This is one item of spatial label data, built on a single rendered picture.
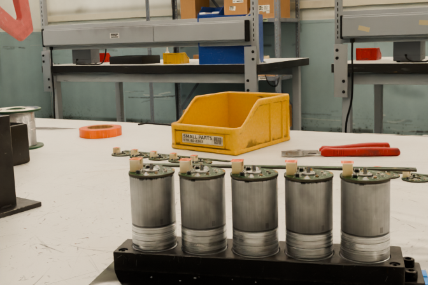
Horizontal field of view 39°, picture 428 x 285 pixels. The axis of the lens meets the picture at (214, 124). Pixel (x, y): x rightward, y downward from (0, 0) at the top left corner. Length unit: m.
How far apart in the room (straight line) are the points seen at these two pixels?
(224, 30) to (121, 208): 2.48
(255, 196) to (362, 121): 4.64
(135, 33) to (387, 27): 1.29
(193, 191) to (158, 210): 0.02
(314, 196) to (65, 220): 0.23
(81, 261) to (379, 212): 0.18
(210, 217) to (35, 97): 6.11
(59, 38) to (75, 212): 3.07
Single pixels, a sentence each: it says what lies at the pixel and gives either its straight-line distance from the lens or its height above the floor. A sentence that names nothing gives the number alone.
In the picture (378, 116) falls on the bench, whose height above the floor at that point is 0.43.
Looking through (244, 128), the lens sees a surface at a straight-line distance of 0.69.
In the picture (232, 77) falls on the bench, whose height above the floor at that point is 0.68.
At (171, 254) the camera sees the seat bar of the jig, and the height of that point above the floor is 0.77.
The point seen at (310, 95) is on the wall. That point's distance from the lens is 5.04.
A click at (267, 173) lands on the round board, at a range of 0.31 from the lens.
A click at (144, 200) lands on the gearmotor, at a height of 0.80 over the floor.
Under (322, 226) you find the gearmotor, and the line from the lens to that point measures 0.31.
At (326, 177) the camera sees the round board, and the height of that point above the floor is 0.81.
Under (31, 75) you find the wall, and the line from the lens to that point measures 6.37.
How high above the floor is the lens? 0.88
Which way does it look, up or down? 8 degrees down
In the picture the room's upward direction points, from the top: 2 degrees counter-clockwise
